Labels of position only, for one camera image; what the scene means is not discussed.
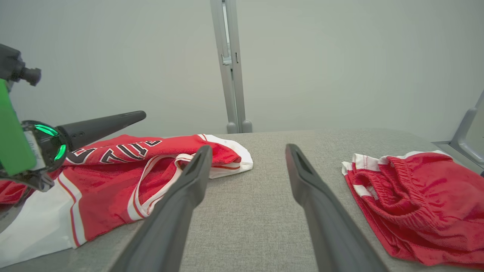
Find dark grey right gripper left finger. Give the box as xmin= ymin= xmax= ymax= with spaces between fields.
xmin=110 ymin=145 xmax=213 ymax=272

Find grey angled metal frame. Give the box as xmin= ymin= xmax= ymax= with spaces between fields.
xmin=432 ymin=89 xmax=484 ymax=177

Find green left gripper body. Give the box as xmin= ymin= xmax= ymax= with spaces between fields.
xmin=0 ymin=79 xmax=37 ymax=176

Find red white Bulls jersey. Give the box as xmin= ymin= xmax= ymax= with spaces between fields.
xmin=0 ymin=134 xmax=254 ymax=268

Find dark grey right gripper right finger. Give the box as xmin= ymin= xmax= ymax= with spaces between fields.
xmin=285 ymin=143 xmax=390 ymax=272

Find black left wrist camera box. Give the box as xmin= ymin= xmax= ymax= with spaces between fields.
xmin=0 ymin=43 xmax=41 ymax=87

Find red shorts with white trim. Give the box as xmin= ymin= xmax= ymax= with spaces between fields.
xmin=341 ymin=150 xmax=484 ymax=269

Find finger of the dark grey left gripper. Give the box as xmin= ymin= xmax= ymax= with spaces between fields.
xmin=57 ymin=110 xmax=147 ymax=152

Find grey partition frame post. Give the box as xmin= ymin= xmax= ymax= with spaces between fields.
xmin=210 ymin=0 xmax=253 ymax=134

